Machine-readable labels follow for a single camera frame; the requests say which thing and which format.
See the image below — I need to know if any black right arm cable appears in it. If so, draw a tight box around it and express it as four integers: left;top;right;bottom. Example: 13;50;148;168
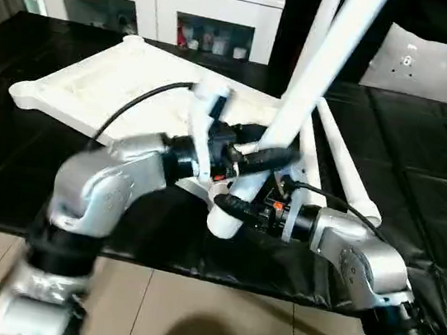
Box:
271;180;447;335

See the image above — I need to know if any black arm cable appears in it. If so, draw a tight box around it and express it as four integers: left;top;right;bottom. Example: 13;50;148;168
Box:
84;68;199;165
271;180;447;335

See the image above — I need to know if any black cabinet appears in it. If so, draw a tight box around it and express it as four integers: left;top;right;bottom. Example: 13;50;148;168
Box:
270;0;447;101

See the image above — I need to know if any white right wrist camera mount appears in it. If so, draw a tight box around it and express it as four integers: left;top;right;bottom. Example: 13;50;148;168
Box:
273;172;316;245

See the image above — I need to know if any white padded sheet with fitting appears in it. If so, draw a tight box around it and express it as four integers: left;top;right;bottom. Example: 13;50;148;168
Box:
357;20;447;106

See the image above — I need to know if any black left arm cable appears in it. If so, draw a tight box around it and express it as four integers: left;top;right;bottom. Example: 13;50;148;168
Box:
84;68;199;165

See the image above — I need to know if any white plastic table top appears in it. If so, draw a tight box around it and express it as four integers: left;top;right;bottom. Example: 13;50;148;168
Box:
0;20;308;227

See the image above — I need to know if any white plastic table leg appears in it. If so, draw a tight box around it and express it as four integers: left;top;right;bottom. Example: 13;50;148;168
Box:
204;0;393;259
289;116;331;211
300;97;399;229
285;0;348;111

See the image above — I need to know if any black work mat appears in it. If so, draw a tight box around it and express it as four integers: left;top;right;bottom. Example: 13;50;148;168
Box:
0;7;447;333

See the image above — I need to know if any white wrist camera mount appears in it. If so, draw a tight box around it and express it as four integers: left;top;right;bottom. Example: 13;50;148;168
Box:
273;172;316;245
176;80;234;187

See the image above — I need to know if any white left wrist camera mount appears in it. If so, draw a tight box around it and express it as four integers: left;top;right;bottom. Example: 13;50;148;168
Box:
176;80;234;187

